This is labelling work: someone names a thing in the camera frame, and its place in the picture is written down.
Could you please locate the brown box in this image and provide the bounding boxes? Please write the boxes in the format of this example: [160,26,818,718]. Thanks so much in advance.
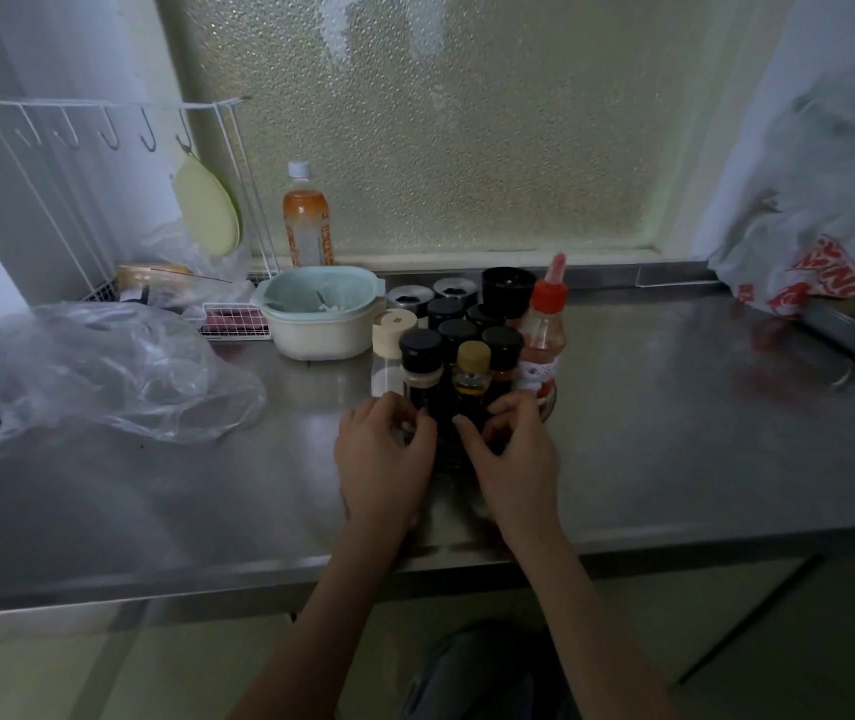
[116,262,196,305]

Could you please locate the orange-labelled bottle with white cap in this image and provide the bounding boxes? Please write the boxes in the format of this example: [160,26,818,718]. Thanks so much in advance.
[282,160,335,268]

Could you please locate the person's left forearm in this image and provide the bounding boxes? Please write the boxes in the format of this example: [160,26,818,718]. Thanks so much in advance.
[226,520,417,720]

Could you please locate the jar with silver-rimmed lid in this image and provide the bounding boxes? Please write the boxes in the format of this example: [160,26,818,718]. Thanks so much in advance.
[433,275,481,305]
[386,284,436,318]

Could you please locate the small bottle with yellow cap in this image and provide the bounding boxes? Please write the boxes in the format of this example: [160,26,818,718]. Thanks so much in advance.
[452,340,493,427]

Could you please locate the white plastic bag red print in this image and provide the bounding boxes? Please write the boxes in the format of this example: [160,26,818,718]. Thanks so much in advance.
[708,59,855,317]

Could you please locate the white wire rack with hooks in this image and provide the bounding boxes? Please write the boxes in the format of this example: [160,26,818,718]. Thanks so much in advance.
[0,95,283,343]

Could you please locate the pale green round lid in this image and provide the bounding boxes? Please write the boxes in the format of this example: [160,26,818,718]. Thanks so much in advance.
[174,151,242,259]

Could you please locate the person's right forearm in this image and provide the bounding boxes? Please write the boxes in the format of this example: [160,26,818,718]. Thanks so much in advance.
[502,533,679,720]

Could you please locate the small crumpled clear plastic bag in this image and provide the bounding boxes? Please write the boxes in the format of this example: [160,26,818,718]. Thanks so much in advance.
[138,220,256,308]

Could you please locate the pink sponge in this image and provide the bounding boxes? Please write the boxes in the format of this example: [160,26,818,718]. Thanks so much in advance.
[204,310,269,337]

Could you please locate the person's left hand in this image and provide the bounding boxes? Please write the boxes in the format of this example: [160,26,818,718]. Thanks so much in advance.
[333,391,439,535]

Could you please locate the large black-capped jar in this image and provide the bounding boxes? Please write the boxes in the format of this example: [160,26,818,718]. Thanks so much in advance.
[481,267,538,321]

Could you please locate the large clear plastic bag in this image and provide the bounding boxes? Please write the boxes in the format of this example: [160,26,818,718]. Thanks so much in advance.
[0,301,268,453]

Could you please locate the white bowl with mint strainer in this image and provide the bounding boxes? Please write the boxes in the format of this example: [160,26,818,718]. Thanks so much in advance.
[251,265,387,362]

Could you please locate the person's dark trousers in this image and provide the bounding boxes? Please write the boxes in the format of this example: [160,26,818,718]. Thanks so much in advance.
[401,620,582,720]

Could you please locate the frosted glass window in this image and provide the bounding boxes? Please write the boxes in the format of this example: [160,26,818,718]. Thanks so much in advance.
[153,0,796,272]

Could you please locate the red-capped sauce bottle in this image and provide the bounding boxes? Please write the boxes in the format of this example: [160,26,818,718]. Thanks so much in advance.
[515,252,570,404]

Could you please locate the person's right hand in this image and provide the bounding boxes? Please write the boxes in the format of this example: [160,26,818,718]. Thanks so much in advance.
[451,389,565,552]

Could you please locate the clear jar with beige lid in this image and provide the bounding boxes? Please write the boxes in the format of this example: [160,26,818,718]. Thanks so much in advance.
[371,308,419,400]

